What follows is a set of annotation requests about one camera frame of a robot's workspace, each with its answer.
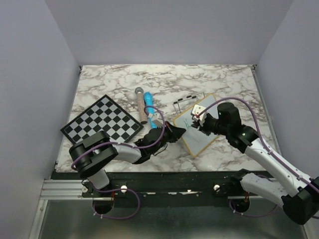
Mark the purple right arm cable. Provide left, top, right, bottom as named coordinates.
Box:
left=196, top=97, right=319, bottom=217

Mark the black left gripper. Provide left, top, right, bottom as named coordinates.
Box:
left=150, top=121, right=185, bottom=155

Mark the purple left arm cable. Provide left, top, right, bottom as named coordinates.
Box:
left=72, top=107, right=165, bottom=220

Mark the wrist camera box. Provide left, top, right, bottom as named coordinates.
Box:
left=190, top=105, right=207, bottom=121
left=148, top=113, right=163, bottom=128

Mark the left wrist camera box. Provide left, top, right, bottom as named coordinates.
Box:
left=148, top=113, right=163, bottom=128

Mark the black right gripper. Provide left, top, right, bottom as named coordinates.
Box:
left=191, top=114, right=229, bottom=136

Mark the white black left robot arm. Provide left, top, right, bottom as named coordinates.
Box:
left=69, top=121, right=186, bottom=197

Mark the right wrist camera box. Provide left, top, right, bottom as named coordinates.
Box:
left=190, top=105, right=207, bottom=121

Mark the metal wire whiteboard stand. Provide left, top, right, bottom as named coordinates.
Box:
left=172, top=92, right=205, bottom=114

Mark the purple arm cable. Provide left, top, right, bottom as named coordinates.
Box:
left=196, top=97, right=319, bottom=217
left=72, top=107, right=165, bottom=220

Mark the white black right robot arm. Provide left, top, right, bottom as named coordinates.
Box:
left=191, top=102, right=319, bottom=225

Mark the aluminium frame rail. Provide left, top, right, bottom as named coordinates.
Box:
left=30, top=180, right=307, bottom=239

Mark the black white chessboard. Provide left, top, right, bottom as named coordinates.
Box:
left=60, top=95, right=144, bottom=144

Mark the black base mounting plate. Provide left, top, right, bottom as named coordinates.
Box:
left=51, top=170, right=275, bottom=207

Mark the blue toy microphone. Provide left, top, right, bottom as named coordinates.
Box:
left=143, top=92, right=160, bottom=129

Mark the yellow framed whiteboard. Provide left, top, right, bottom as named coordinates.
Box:
left=173, top=93, right=218, bottom=157

